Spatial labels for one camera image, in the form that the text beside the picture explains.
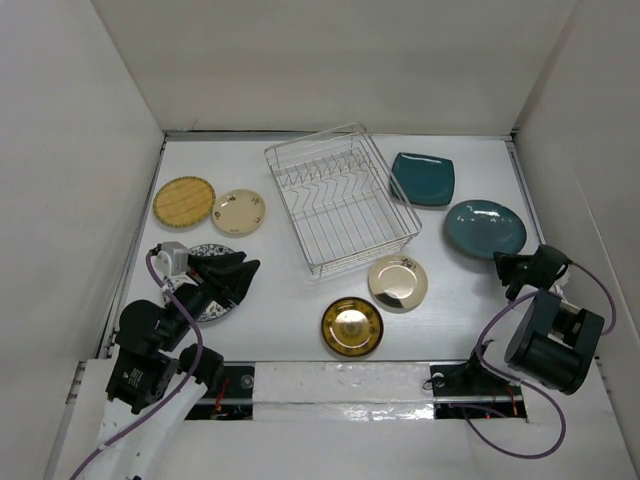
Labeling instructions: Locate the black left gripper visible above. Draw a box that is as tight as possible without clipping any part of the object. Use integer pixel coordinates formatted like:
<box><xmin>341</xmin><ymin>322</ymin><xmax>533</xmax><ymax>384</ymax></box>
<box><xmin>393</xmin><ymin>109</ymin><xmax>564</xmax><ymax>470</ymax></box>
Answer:
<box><xmin>160</xmin><ymin>249</ymin><xmax>259</xmax><ymax>348</ymax></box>

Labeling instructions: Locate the teal round blossom plate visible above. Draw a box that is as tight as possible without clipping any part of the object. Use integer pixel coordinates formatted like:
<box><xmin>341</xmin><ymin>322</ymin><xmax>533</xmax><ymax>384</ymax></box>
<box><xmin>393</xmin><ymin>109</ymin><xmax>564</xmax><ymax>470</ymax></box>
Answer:
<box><xmin>443</xmin><ymin>199</ymin><xmax>528</xmax><ymax>260</ymax></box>

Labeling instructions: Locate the dark teal square plate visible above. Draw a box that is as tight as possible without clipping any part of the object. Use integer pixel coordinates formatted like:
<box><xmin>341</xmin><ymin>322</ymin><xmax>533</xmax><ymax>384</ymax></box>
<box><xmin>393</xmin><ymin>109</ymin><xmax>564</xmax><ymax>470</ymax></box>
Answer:
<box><xmin>390</xmin><ymin>152</ymin><xmax>455</xmax><ymax>207</ymax></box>

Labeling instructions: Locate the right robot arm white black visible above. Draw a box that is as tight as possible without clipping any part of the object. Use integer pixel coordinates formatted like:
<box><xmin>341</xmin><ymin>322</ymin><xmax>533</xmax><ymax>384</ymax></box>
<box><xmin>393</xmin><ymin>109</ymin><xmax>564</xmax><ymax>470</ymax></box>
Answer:
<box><xmin>493</xmin><ymin>245</ymin><xmax>605</xmax><ymax>395</ymax></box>

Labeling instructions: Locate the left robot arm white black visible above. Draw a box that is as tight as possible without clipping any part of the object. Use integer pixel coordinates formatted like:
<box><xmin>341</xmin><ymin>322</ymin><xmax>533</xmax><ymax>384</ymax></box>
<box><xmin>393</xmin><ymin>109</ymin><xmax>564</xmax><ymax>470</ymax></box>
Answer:
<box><xmin>71</xmin><ymin>242</ymin><xmax>260</xmax><ymax>479</ymax></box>

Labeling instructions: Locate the blue white floral plate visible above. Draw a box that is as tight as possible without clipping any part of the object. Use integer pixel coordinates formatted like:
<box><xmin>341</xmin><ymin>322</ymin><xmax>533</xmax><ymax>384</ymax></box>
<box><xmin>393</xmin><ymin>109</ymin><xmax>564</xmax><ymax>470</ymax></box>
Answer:
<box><xmin>163</xmin><ymin>243</ymin><xmax>237</xmax><ymax>323</ymax></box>

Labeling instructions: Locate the cream plate with red marks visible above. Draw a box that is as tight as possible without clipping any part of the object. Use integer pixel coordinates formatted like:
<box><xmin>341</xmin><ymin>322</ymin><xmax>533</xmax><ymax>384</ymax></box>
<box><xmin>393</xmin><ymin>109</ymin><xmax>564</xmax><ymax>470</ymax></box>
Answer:
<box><xmin>212</xmin><ymin>189</ymin><xmax>266</xmax><ymax>235</ymax></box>

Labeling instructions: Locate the yellow woven round plate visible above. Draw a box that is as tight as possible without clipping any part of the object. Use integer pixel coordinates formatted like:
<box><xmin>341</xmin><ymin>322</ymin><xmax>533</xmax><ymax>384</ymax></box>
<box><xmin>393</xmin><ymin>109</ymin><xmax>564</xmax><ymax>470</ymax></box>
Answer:
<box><xmin>152</xmin><ymin>176</ymin><xmax>216</xmax><ymax>228</ymax></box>

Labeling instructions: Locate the glossy cream plate black motif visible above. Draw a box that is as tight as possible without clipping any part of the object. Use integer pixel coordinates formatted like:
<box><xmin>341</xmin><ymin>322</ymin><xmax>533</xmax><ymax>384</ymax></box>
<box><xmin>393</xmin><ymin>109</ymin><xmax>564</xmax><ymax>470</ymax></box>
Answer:
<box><xmin>368</xmin><ymin>254</ymin><xmax>429</xmax><ymax>311</ymax></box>

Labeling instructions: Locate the gold brown patterned plate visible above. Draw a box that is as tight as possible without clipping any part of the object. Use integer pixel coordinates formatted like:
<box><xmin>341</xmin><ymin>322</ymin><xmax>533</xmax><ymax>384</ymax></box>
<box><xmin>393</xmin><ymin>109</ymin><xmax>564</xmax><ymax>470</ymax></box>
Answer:
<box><xmin>320</xmin><ymin>296</ymin><xmax>384</xmax><ymax>358</ymax></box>

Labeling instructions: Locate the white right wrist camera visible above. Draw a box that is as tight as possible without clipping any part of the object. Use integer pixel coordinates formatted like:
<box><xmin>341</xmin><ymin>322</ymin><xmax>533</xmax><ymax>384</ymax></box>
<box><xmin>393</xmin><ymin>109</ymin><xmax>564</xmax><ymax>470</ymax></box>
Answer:
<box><xmin>551</xmin><ymin>275</ymin><xmax>570</xmax><ymax>300</ymax></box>

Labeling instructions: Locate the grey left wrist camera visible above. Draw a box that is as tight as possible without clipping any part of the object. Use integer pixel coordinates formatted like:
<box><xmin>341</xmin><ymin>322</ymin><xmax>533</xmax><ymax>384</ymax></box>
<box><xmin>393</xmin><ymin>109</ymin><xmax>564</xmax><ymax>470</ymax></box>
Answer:
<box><xmin>151</xmin><ymin>241</ymin><xmax>189</xmax><ymax>278</ymax></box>

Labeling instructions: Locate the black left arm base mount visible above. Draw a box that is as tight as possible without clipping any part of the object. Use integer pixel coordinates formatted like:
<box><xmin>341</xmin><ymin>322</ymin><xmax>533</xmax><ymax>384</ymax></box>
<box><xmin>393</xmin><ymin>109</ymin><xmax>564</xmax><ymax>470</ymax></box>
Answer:
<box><xmin>186</xmin><ymin>363</ymin><xmax>255</xmax><ymax>421</ymax></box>

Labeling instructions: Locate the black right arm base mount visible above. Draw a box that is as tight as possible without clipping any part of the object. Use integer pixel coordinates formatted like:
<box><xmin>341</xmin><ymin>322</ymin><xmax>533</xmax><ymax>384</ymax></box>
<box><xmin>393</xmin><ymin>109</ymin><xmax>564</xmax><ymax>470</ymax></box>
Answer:
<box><xmin>422</xmin><ymin>352</ymin><xmax>527</xmax><ymax>420</ymax></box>

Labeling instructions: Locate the silver wire dish rack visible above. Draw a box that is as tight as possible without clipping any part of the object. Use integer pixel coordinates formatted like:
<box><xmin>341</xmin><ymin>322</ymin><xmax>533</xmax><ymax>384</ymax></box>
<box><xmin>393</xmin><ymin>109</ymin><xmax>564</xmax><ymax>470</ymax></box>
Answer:
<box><xmin>264</xmin><ymin>123</ymin><xmax>422</xmax><ymax>278</ymax></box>

